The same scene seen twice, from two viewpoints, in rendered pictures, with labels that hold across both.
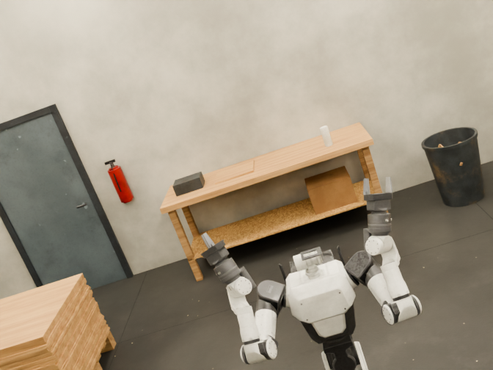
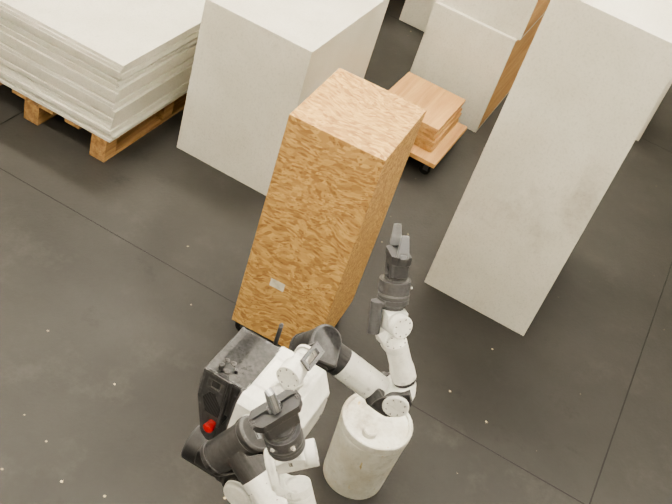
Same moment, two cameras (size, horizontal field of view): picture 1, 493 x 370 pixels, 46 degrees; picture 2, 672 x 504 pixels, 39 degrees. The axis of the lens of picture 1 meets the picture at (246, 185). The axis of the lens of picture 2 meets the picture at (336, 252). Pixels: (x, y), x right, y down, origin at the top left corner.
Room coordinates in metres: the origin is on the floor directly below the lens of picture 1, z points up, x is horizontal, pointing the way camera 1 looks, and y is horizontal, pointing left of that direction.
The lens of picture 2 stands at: (2.00, 1.57, 3.22)
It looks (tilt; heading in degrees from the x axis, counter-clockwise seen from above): 39 degrees down; 277
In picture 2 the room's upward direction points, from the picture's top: 20 degrees clockwise
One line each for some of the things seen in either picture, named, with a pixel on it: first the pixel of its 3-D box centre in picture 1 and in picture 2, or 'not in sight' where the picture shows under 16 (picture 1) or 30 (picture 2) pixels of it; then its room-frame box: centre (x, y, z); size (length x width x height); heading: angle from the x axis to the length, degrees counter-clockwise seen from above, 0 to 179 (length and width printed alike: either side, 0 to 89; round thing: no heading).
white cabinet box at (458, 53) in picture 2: not in sight; (475, 49); (2.33, -4.63, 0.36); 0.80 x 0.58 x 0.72; 83
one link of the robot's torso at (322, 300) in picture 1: (321, 295); (260, 405); (2.27, -0.14, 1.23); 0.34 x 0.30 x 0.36; 83
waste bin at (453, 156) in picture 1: (456, 168); not in sight; (5.28, -1.99, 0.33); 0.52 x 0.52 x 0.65
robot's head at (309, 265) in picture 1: (307, 262); (295, 369); (2.21, -0.13, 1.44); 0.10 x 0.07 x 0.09; 83
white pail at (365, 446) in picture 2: not in sight; (369, 438); (1.94, -1.09, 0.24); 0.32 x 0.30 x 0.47; 83
